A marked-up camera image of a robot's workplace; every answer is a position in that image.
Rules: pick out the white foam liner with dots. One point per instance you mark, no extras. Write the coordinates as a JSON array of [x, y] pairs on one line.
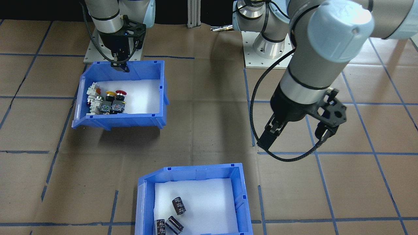
[[209, 202], [143, 98]]

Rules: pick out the yellow push button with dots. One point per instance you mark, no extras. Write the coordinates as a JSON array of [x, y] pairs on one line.
[[109, 98]]

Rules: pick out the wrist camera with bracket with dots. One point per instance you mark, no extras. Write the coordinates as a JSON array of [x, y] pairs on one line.
[[137, 29], [333, 114]]

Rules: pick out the silver metal connector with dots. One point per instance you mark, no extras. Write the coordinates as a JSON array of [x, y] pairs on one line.
[[222, 28]]

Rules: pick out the aluminium profile upright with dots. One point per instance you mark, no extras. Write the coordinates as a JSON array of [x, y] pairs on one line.
[[194, 13]]

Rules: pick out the white switch with orange part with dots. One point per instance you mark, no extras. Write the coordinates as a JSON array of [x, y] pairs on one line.
[[93, 87]]

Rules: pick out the blue bin with black capacitors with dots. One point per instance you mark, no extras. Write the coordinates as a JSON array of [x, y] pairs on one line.
[[192, 171]]

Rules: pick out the blue bin with push buttons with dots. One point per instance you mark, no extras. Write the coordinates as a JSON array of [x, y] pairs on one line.
[[120, 120]]

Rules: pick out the red mushroom push button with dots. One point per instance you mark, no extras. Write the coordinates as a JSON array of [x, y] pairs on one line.
[[119, 98]]

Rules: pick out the white switch with red lamp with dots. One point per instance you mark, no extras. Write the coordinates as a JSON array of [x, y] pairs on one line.
[[91, 100]]

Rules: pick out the white silver push button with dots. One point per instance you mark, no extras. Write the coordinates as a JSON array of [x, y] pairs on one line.
[[97, 107]]

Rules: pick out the black cylindrical capacitor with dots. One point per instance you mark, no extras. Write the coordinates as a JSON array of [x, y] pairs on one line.
[[174, 226], [179, 205], [160, 227]]

